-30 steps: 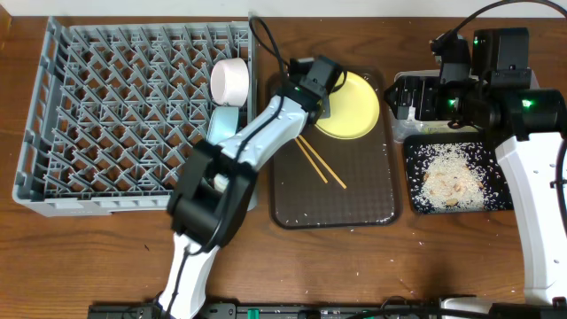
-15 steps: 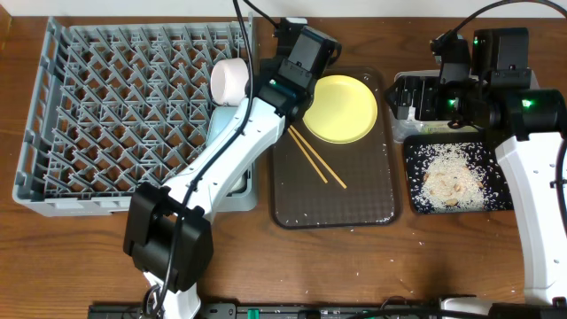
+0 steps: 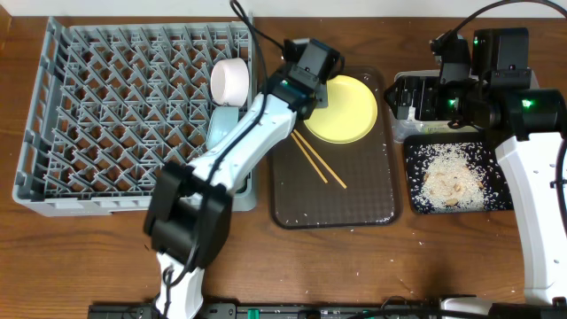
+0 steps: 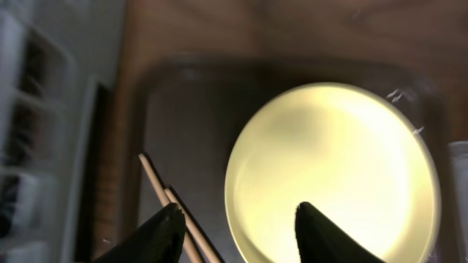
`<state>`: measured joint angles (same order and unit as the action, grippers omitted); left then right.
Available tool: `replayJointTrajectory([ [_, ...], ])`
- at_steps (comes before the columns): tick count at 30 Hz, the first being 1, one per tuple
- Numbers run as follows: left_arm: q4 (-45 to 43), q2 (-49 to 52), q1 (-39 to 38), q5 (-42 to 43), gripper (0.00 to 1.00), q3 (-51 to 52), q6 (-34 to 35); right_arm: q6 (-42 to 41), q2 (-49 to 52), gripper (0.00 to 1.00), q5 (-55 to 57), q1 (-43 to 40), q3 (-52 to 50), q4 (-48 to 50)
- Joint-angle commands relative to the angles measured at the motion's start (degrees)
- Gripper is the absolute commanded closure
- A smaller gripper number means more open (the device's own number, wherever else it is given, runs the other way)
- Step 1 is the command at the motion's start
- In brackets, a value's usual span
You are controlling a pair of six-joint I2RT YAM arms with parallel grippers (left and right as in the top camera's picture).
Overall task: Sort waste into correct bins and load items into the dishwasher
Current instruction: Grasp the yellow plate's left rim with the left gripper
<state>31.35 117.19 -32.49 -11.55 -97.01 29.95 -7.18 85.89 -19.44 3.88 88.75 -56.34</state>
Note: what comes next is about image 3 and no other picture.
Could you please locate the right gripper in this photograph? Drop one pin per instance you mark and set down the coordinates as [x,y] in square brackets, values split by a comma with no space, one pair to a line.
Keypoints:
[407,87]

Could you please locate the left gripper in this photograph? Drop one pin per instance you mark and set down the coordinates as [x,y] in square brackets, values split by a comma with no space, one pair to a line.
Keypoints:
[322,97]

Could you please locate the yellow plate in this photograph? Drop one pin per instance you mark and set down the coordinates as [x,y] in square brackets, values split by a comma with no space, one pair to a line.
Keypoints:
[350,114]

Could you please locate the long wooden chopstick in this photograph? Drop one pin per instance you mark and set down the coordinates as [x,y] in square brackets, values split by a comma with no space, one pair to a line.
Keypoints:
[316,156]

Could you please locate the white pink bowl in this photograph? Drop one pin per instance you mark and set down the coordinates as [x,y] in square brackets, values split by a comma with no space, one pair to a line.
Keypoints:
[230,82]

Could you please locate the light blue bowl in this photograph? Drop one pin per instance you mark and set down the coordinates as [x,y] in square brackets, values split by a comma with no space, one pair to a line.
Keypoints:
[223,120]

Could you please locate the rice food waste pile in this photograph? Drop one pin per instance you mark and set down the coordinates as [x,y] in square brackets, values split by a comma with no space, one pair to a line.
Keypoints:
[452,181]

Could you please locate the short wooden chopstick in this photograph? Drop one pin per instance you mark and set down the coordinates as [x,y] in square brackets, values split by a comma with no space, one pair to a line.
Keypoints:
[308,157]

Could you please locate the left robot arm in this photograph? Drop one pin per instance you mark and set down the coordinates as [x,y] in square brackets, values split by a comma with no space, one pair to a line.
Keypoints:
[188,219]

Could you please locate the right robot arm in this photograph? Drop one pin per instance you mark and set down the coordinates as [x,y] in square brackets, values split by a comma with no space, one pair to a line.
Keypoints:
[526,126]

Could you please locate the black waste tray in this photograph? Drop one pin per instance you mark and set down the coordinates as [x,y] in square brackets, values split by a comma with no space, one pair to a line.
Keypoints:
[416,177]

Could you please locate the clear plastic bin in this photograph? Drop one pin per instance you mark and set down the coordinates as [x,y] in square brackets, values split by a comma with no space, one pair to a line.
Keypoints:
[416,128]

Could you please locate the dark brown serving tray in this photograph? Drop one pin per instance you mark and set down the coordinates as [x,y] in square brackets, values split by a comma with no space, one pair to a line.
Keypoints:
[300,199]

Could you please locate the grey dish rack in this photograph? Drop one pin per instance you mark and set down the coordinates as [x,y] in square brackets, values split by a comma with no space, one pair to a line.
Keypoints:
[113,104]

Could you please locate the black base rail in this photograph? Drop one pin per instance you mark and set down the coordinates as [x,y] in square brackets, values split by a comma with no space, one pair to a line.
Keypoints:
[232,311]

